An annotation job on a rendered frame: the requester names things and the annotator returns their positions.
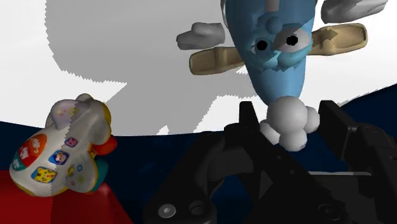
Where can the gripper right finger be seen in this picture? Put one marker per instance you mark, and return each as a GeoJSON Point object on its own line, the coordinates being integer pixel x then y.
{"type": "Point", "coordinates": [372, 149]}

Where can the white toy with coloured buttons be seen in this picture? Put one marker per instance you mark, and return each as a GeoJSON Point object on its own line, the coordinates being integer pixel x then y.
{"type": "Point", "coordinates": [79, 124]}

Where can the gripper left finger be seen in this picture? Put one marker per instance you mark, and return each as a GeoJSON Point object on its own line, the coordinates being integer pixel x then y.
{"type": "Point", "coordinates": [229, 149]}

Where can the blue figure with tan ears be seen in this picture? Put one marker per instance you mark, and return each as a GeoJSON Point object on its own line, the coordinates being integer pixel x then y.
{"type": "Point", "coordinates": [279, 77]}

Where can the red block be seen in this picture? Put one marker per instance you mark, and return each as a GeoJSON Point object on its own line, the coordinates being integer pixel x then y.
{"type": "Point", "coordinates": [77, 211]}

